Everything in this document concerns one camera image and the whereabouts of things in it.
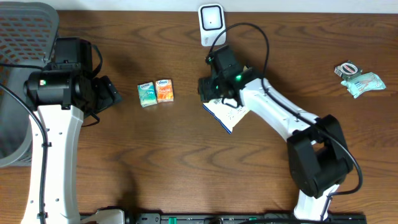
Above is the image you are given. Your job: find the cream snack bag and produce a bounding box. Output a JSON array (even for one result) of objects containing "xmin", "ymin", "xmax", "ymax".
[{"xmin": 202, "ymin": 93, "xmax": 249, "ymax": 134}]

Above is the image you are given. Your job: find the teal tissue box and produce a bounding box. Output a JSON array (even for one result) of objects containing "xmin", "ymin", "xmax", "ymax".
[{"xmin": 137, "ymin": 82, "xmax": 157, "ymax": 108}]

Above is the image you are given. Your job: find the orange small packet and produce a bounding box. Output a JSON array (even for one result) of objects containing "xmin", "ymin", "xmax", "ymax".
[{"xmin": 155, "ymin": 79, "xmax": 174, "ymax": 103}]

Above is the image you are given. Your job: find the mint green wipes pack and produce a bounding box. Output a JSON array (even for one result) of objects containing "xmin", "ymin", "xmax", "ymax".
[{"xmin": 341, "ymin": 72, "xmax": 386, "ymax": 98}]

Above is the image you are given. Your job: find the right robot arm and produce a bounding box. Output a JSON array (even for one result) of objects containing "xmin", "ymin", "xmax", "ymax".
[{"xmin": 198, "ymin": 45, "xmax": 354, "ymax": 221}]

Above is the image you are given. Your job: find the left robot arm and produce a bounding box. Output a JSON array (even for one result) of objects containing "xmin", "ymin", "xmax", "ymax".
[{"xmin": 22, "ymin": 37, "xmax": 129, "ymax": 223}]

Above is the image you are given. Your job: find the white barcode scanner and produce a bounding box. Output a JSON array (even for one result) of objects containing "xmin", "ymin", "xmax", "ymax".
[{"xmin": 198, "ymin": 3, "xmax": 226, "ymax": 47}]

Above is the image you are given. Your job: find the dark grey plastic basket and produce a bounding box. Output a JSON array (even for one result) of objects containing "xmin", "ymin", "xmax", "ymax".
[{"xmin": 1, "ymin": 1, "xmax": 59, "ymax": 167}]

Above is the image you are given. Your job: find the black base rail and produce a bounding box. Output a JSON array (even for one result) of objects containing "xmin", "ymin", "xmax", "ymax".
[{"xmin": 79, "ymin": 205, "xmax": 368, "ymax": 224}]

